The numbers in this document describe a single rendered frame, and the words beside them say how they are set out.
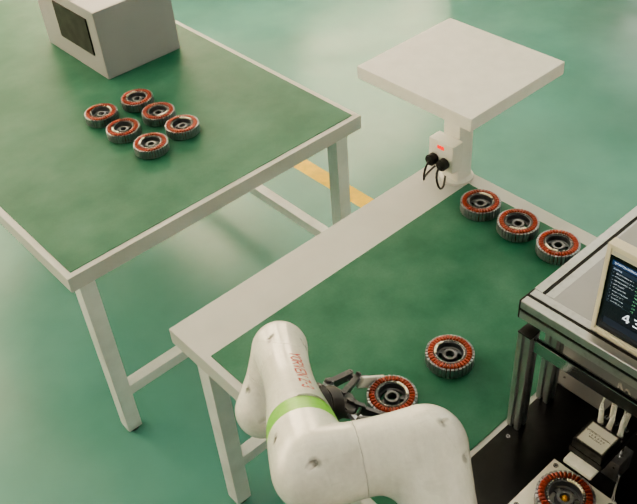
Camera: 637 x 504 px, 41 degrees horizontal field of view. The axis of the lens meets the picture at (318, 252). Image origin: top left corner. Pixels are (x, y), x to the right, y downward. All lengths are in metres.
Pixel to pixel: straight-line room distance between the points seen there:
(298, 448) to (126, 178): 1.62
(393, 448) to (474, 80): 1.13
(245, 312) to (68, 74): 1.48
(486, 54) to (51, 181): 1.37
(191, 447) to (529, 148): 2.10
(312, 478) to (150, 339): 2.06
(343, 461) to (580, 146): 3.03
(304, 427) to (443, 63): 1.19
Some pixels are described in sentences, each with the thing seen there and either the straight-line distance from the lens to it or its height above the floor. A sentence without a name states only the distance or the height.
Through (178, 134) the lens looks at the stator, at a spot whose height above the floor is 0.78.
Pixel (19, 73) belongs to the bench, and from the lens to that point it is 3.41.
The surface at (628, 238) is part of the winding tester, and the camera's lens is 1.48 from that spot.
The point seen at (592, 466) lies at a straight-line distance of 1.70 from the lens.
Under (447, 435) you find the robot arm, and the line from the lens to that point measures 1.21.
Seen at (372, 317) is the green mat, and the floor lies 0.75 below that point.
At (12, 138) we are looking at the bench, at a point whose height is 0.75.
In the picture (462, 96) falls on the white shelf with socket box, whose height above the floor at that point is 1.20.
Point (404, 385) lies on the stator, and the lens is 1.90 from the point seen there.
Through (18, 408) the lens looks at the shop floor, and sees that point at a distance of 3.13.
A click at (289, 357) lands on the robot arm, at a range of 1.48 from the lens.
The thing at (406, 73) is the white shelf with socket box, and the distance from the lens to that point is 2.12.
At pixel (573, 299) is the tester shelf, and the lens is 1.65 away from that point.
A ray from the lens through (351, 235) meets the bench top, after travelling 2.33.
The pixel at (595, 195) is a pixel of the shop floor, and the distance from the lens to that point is 3.77.
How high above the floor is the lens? 2.25
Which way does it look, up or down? 41 degrees down
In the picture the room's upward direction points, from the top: 5 degrees counter-clockwise
